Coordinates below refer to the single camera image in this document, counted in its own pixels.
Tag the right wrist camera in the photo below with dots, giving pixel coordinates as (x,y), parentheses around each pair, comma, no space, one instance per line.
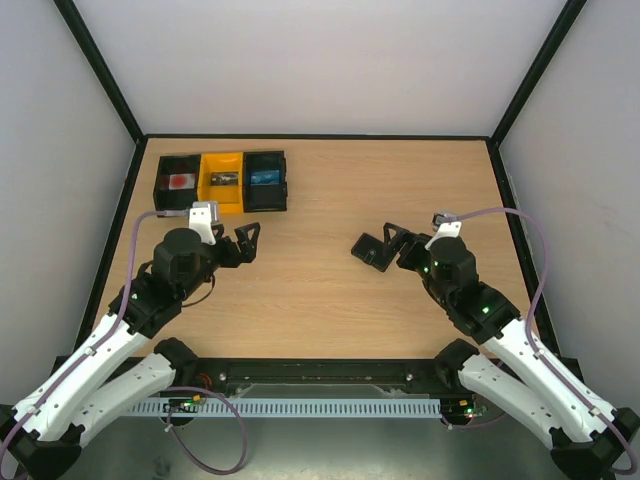
(445,225)

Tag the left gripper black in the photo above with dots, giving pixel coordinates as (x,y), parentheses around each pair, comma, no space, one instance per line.
(247,251)

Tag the light blue cable duct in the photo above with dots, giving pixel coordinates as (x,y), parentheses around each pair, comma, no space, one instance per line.
(402,408)

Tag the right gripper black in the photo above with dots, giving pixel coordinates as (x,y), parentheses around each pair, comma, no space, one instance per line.
(406,249)

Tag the dark picture card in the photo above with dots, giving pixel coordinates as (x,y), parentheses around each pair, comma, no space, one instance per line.
(222,179)

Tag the black cage frame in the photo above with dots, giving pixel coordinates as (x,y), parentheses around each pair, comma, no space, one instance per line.
(529,79)

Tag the red white card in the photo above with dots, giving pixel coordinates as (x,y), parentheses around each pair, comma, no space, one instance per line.
(183,181)

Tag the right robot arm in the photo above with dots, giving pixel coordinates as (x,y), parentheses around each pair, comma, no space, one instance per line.
(509,364)

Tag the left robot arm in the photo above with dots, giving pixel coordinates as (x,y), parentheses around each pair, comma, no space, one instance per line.
(47,430)

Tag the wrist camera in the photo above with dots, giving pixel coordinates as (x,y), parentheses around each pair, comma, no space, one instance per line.
(202,216)
(445,225)

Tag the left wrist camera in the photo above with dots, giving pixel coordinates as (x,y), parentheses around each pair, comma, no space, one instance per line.
(202,216)

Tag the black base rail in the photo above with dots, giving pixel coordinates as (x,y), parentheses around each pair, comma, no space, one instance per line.
(227,375)

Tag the yellow bin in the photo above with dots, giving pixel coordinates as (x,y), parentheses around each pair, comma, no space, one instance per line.
(229,198)

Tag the black card holder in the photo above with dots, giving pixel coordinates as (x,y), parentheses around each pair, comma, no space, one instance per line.
(369,250)

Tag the blue card in bin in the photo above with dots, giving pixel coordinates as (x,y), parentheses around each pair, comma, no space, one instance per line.
(265,177)

